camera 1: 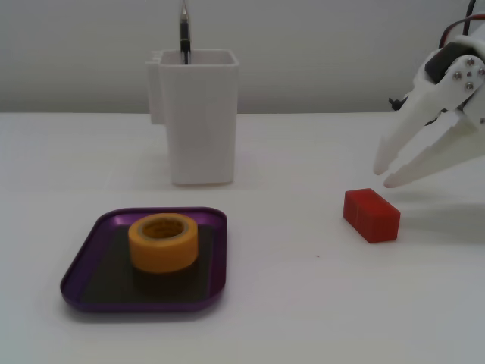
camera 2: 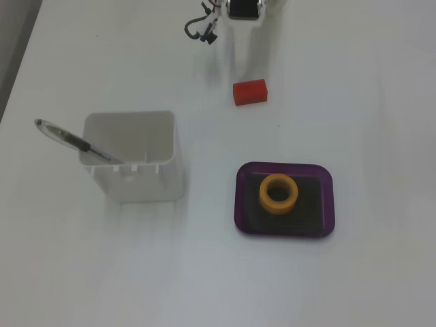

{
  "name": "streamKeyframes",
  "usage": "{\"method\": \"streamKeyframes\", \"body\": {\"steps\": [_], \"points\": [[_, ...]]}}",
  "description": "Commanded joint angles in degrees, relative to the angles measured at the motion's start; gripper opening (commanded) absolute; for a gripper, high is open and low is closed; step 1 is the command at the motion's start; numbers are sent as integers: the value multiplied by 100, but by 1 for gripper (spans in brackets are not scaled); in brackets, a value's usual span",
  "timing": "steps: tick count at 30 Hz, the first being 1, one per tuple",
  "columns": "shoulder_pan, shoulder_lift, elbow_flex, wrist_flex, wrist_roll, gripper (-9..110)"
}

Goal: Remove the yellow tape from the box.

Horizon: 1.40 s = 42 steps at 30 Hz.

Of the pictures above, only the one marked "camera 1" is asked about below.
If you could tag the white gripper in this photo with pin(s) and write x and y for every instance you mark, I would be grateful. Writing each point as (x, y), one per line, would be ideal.
(436, 89)

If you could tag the yellow tape roll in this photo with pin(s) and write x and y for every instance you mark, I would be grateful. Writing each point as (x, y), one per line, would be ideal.
(163, 254)

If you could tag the red rectangular block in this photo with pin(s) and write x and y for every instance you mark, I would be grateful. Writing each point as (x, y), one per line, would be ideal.
(369, 216)

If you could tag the white plastic pen holder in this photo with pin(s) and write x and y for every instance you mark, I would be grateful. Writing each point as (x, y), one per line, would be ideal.
(201, 125)

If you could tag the black ballpoint pen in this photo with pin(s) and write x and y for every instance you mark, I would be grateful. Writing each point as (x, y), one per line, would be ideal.
(184, 36)

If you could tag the purple metal tray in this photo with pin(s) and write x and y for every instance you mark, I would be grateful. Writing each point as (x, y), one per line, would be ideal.
(94, 273)

